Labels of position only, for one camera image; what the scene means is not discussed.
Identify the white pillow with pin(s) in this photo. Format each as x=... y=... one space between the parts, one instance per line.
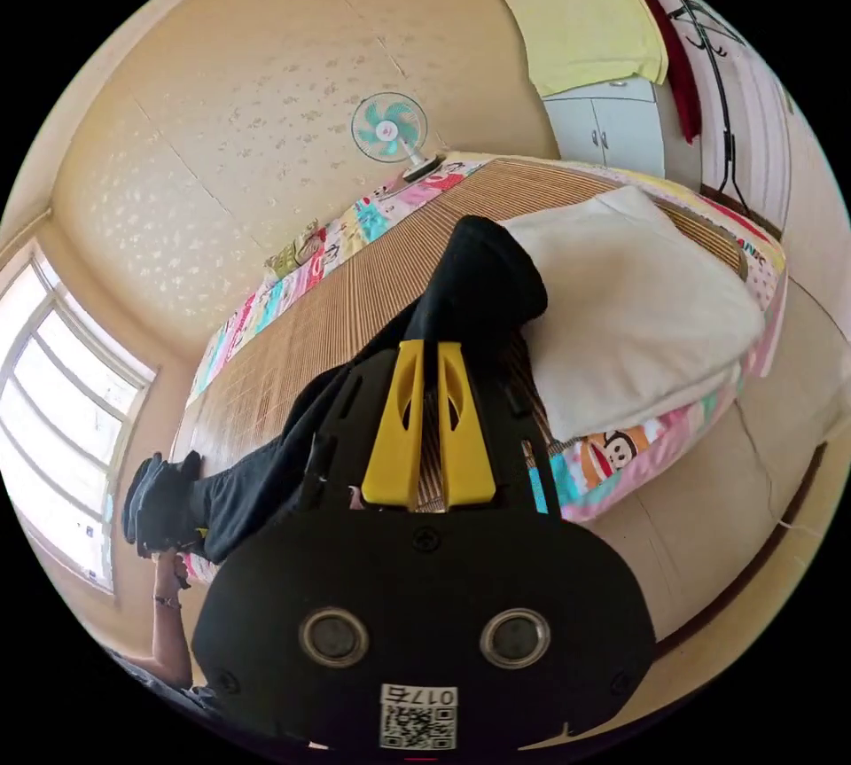
x=631 y=313

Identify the person's left forearm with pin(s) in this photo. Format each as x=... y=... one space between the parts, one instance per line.
x=169 y=639

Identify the black pants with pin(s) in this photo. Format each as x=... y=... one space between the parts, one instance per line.
x=485 y=273

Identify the bed with woven mat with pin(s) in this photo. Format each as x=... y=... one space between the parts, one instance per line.
x=319 y=346

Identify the white cupboard with yellow towel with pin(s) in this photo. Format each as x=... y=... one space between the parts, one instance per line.
x=598 y=47

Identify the small printed cushion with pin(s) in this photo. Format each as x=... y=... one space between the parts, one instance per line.
x=299 y=252

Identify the window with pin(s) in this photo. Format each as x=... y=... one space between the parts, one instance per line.
x=60 y=419

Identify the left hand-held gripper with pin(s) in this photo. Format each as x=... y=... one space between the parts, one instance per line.
x=156 y=502

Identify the black coat stand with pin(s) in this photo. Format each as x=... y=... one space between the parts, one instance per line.
x=725 y=87

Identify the red hanging cloth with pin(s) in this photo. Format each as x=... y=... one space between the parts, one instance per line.
x=679 y=73

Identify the teal standing fan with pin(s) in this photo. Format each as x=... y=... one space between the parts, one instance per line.
x=387 y=127

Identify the person's left hand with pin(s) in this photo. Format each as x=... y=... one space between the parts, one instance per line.
x=169 y=569

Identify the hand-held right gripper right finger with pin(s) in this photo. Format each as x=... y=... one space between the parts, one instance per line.
x=465 y=459

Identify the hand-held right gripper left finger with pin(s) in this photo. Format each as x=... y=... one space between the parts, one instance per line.
x=392 y=446

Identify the person's body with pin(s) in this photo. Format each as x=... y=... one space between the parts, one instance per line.
x=166 y=692

